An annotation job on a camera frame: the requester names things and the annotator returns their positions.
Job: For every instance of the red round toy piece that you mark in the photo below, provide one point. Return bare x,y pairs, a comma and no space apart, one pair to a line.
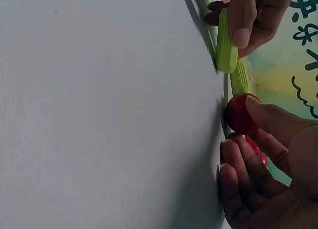
239,118

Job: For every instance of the person's right hand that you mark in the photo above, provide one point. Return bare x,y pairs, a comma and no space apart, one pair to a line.
285,194

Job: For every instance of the person's left hand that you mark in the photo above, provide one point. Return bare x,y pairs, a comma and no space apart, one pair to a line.
263,13

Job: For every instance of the large green ribbed toy piece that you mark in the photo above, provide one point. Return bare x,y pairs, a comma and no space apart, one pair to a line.
224,52

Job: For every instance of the small green ribbed toy piece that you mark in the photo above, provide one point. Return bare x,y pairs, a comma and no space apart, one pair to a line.
242,80

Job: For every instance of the red white-dotted toy piece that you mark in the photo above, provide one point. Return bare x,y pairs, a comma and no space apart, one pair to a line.
258,152

